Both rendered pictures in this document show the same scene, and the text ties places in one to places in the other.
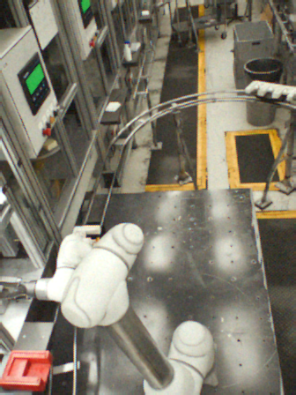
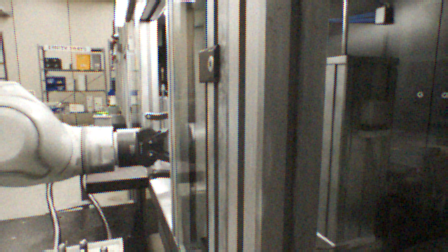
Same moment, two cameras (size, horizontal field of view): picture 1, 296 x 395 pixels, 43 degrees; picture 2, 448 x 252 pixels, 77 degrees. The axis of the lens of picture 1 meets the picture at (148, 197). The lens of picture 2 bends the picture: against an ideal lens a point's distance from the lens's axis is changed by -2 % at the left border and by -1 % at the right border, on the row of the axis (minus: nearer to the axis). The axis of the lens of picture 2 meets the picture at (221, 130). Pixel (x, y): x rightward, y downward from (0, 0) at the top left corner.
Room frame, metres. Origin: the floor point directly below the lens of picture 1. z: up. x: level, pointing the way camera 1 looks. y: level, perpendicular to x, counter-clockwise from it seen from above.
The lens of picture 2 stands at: (1.59, 0.40, 1.12)
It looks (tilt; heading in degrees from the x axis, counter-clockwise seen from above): 9 degrees down; 146
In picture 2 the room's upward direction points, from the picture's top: straight up
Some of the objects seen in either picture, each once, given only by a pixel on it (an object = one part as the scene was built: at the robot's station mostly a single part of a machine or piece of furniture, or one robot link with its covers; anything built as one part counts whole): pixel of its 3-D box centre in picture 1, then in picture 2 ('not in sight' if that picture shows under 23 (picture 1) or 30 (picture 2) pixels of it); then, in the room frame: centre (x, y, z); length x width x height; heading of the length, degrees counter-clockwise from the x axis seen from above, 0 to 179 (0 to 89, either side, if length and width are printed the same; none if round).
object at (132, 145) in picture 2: (28, 288); (140, 146); (1.04, 0.58, 1.00); 0.09 x 0.07 x 0.08; 77
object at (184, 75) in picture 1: (185, 63); not in sight; (5.48, -0.92, 0.01); 5.85 x 0.59 x 0.01; 167
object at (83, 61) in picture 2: not in sight; (76, 92); (-5.57, 1.31, 1.00); 1.30 x 0.51 x 2.00; 77
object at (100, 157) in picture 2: (44, 288); (101, 149); (1.02, 0.51, 1.00); 0.09 x 0.06 x 0.09; 167
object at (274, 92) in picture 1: (271, 93); not in sight; (2.58, -1.08, 0.84); 0.37 x 0.14 x 0.10; 45
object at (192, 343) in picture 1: (192, 346); not in sight; (0.72, -0.06, 0.85); 0.18 x 0.16 x 0.22; 147
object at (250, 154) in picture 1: (255, 157); not in sight; (2.91, -1.10, 0.01); 1.00 x 0.55 x 0.01; 167
